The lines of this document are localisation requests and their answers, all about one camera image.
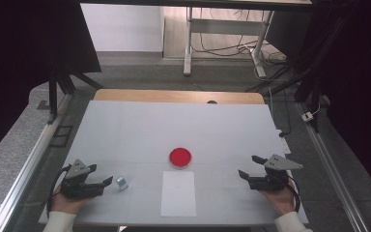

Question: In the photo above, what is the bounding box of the white metal desk frame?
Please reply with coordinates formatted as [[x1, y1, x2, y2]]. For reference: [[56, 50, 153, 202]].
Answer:
[[183, 6, 275, 78]]

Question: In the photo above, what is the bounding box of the tangle of floor cables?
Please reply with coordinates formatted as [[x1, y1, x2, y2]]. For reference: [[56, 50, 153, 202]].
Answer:
[[191, 8, 288, 67]]

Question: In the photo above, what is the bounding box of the person's right hand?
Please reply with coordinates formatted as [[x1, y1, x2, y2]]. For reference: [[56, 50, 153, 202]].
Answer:
[[258, 179, 300, 217]]

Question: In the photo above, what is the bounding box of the white paper sheet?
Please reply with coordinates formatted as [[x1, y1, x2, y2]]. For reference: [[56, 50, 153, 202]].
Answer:
[[159, 170, 198, 218]]

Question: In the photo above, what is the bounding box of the black rectangular floor frame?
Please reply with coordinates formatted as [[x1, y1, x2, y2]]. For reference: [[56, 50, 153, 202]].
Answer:
[[49, 125, 74, 149]]

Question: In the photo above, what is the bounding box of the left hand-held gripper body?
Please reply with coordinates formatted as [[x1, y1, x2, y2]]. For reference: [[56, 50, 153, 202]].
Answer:
[[59, 159, 106, 199]]

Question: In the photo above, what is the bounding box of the round red ink pad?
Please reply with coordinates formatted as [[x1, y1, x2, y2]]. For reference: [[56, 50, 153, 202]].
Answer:
[[168, 147, 193, 170]]

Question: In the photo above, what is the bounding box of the small blue white stamp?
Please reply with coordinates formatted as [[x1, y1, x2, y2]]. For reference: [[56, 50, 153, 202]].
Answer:
[[115, 175, 129, 191]]

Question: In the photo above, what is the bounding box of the right hand-held gripper black cable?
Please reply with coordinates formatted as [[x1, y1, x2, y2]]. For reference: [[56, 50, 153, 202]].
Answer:
[[285, 175, 301, 214]]

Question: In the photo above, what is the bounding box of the black metal stand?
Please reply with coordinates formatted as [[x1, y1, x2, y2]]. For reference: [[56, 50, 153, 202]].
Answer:
[[45, 62, 104, 126], [244, 13, 352, 133]]

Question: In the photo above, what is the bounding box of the wooden table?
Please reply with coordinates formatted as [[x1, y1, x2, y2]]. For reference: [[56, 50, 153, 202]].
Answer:
[[93, 88, 266, 105]]

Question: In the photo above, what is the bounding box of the aluminium floor rail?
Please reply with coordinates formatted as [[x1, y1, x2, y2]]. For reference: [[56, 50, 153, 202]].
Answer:
[[295, 101, 370, 232], [0, 93, 73, 232]]

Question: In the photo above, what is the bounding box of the white board table cover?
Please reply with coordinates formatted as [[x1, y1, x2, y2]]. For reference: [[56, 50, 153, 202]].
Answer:
[[38, 100, 309, 226]]

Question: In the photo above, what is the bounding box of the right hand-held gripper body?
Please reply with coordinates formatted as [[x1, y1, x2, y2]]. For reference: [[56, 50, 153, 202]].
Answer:
[[246, 154, 304, 193]]

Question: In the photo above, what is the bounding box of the black curtain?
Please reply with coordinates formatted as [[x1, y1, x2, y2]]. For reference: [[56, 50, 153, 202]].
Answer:
[[265, 0, 371, 202], [0, 0, 102, 172]]

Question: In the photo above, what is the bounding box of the hand-held gripper black cable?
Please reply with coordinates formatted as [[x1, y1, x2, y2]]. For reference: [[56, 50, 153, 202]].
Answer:
[[45, 164, 73, 218], [285, 175, 301, 214]]

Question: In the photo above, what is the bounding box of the person's left hand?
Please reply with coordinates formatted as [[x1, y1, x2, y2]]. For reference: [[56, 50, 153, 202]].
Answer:
[[50, 185, 93, 216]]

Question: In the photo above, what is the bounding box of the left hand-held gripper black cable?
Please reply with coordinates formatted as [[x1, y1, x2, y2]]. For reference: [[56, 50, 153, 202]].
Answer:
[[45, 164, 73, 218]]

